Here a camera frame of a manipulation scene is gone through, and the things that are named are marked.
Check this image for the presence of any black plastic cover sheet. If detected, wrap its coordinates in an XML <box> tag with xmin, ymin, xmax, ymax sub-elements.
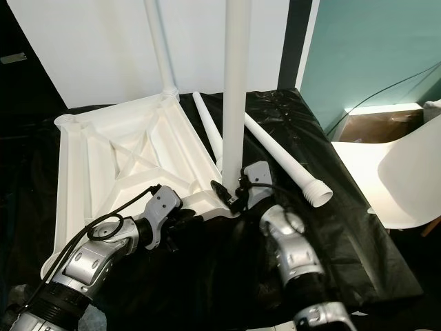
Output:
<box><xmin>0</xmin><ymin>88</ymin><xmax>424</xmax><ymax>331</ymax></box>

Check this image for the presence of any white plastic shell chair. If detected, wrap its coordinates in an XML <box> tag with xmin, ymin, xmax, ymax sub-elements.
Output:
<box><xmin>331</xmin><ymin>107</ymin><xmax>441</xmax><ymax>230</ymax></box>

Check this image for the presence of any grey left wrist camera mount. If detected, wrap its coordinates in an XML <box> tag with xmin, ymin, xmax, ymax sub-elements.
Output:
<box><xmin>145</xmin><ymin>186</ymin><xmax>183</xmax><ymax>249</ymax></box>

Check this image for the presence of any white plastic table top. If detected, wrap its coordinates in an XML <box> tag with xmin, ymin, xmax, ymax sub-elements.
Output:
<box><xmin>41</xmin><ymin>94</ymin><xmax>238</xmax><ymax>280</ymax></box>

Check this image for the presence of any thin black wall cable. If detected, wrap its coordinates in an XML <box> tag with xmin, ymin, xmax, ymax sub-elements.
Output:
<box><xmin>324</xmin><ymin>62</ymin><xmax>441</xmax><ymax>135</ymax></box>

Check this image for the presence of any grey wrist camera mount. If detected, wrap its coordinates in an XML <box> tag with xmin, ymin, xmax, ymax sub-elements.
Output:
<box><xmin>243</xmin><ymin>161</ymin><xmax>273</xmax><ymax>208</ymax></box>
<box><xmin>145</xmin><ymin>186</ymin><xmax>183</xmax><ymax>249</ymax></box>

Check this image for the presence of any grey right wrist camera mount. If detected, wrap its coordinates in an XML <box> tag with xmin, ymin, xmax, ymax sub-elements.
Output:
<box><xmin>243</xmin><ymin>161</ymin><xmax>273</xmax><ymax>208</ymax></box>

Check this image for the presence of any small grey wall plate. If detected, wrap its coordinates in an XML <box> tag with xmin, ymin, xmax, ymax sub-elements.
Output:
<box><xmin>0</xmin><ymin>52</ymin><xmax>27</xmax><ymax>65</ymax></box>

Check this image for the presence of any large white board panel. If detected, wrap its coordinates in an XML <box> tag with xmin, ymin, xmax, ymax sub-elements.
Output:
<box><xmin>6</xmin><ymin>0</ymin><xmax>294</xmax><ymax>110</ymax></box>

